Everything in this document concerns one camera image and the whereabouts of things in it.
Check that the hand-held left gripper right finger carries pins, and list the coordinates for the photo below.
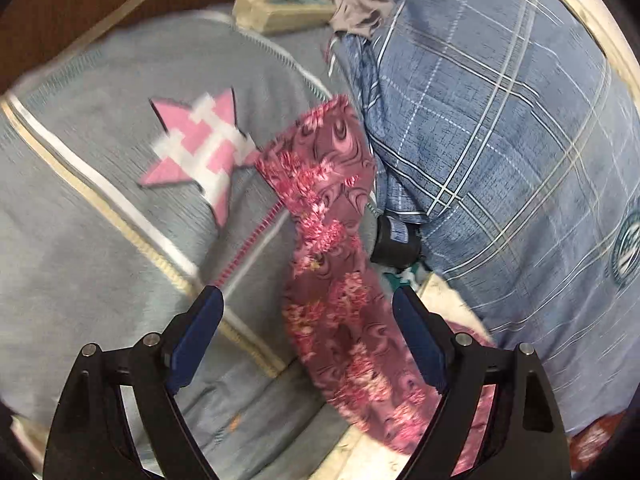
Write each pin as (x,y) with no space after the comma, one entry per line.
(417,330)

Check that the grey crumpled cloth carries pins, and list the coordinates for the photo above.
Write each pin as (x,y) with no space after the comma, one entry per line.
(356,5)

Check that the red patterned bag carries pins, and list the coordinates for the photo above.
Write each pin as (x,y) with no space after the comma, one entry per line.
(595,445)

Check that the blue plaid quilt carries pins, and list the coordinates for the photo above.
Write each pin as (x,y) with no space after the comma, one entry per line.
(500,135)

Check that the grey sweater with pink star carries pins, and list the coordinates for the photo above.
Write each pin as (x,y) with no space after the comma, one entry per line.
(100,240)

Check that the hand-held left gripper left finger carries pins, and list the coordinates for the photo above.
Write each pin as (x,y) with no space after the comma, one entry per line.
(197,330)

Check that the cream floral bed sheet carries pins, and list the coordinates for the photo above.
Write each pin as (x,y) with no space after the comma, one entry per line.
(445,301)

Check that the cream bed frame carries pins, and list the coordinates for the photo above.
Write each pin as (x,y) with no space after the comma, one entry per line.
(575,5)

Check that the pink floral small garment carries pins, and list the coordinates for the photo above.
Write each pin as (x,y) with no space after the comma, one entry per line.
(340,260)

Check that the black cylindrical object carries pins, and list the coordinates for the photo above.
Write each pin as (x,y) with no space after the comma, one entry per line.
(395,245)

